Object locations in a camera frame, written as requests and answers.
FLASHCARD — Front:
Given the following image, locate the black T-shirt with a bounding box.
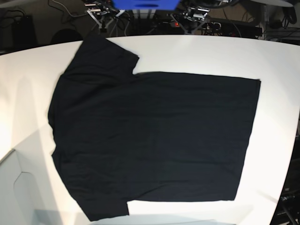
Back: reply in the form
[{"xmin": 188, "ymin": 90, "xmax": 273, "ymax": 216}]
[{"xmin": 48, "ymin": 34, "xmax": 261, "ymax": 221}]

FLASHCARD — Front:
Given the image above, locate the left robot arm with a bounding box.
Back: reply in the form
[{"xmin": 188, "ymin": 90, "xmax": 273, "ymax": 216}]
[{"xmin": 170, "ymin": 6, "xmax": 210, "ymax": 35}]

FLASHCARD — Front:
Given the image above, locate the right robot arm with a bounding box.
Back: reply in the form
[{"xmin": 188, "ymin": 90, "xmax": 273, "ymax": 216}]
[{"xmin": 83, "ymin": 0, "xmax": 125, "ymax": 33}]

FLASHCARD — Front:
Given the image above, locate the black power strip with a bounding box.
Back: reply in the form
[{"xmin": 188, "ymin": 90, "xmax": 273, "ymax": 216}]
[{"xmin": 163, "ymin": 20, "xmax": 263, "ymax": 38}]

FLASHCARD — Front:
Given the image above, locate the blue plastic bin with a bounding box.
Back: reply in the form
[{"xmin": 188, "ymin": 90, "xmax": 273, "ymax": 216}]
[{"xmin": 112, "ymin": 0, "xmax": 180, "ymax": 10}]

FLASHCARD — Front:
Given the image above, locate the grey table frame panel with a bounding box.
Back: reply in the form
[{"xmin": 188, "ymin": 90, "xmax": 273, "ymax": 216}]
[{"xmin": 0, "ymin": 149, "xmax": 63, "ymax": 225}]

